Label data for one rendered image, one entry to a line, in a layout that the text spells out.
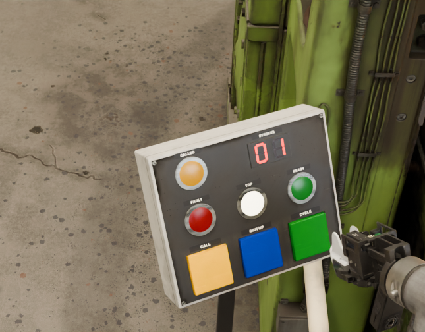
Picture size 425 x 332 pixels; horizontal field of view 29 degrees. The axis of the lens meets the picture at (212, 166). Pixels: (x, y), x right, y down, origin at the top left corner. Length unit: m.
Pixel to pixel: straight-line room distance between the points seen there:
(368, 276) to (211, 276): 0.29
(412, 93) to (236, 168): 0.46
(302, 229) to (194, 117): 1.83
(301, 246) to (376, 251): 0.26
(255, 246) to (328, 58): 0.40
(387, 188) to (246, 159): 0.54
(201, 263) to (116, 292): 1.27
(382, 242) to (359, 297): 0.90
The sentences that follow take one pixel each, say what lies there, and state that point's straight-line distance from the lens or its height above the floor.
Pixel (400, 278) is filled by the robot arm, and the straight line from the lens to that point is 1.23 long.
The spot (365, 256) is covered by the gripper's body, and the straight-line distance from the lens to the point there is 1.31.
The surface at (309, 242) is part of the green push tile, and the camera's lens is 1.53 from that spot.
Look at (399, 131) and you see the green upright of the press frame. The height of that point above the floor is 1.01.
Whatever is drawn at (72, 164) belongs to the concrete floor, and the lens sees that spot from 3.12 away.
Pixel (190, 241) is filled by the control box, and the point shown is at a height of 1.06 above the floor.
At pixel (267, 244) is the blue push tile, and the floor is 1.02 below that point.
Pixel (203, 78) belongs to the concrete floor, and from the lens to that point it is 3.49.
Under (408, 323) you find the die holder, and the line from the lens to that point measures 1.96.
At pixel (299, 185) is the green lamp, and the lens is 1.49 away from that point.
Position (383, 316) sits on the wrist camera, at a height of 1.08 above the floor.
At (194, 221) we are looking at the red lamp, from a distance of 1.42.
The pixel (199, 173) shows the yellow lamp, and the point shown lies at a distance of 1.41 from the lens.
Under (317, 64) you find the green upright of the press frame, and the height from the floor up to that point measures 1.18.
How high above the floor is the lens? 2.15
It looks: 44 degrees down
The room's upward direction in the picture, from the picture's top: 3 degrees clockwise
